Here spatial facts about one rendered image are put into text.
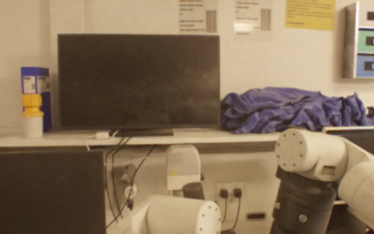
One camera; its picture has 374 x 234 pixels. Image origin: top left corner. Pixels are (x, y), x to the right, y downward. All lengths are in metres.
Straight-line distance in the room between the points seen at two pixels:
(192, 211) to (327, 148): 0.22
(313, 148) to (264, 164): 1.16
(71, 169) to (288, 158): 0.74
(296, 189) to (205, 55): 0.96
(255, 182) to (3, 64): 1.44
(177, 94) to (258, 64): 0.55
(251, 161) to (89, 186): 0.87
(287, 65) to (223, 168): 0.67
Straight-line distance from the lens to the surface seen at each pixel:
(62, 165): 1.03
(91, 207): 1.05
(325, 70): 1.85
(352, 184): 0.44
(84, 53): 1.37
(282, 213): 0.50
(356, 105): 1.54
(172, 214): 0.45
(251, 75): 1.66
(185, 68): 1.33
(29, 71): 1.45
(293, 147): 0.47
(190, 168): 0.91
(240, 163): 1.57
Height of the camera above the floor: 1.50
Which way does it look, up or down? 7 degrees down
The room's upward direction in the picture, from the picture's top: straight up
